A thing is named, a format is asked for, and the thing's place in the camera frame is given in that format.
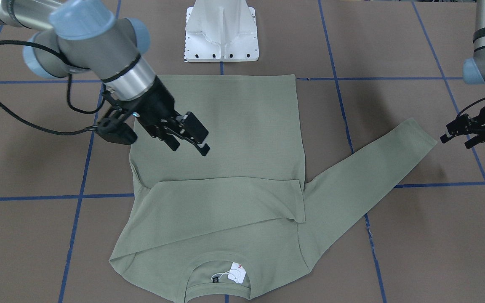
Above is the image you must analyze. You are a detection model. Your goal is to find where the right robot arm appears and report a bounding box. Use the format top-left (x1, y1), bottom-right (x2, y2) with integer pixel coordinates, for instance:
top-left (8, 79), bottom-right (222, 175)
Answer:
top-left (0, 0), bottom-right (210, 156)

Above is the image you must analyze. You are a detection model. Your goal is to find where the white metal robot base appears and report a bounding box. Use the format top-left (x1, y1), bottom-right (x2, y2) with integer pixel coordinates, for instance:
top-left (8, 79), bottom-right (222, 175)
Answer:
top-left (184, 0), bottom-right (260, 63)

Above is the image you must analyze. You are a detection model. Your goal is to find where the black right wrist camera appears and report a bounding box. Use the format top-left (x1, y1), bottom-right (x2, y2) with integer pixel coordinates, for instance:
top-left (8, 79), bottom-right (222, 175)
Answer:
top-left (94, 105), bottom-right (137, 145)

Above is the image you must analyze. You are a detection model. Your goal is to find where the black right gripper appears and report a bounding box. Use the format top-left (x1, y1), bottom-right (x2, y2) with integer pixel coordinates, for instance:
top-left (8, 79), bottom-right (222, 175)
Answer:
top-left (136, 77), bottom-right (210, 157)

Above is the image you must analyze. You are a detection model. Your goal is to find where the olive green long-sleeve shirt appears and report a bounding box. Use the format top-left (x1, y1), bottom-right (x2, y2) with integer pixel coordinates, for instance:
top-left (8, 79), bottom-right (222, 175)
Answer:
top-left (109, 74), bottom-right (436, 303)

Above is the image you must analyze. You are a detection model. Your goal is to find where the white paper size tag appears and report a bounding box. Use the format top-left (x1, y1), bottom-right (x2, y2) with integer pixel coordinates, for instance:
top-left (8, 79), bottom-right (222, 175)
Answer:
top-left (227, 262), bottom-right (247, 284)

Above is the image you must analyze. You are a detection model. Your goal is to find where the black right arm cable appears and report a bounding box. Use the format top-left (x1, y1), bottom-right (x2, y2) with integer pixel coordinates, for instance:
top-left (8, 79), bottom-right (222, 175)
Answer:
top-left (0, 40), bottom-right (112, 136)

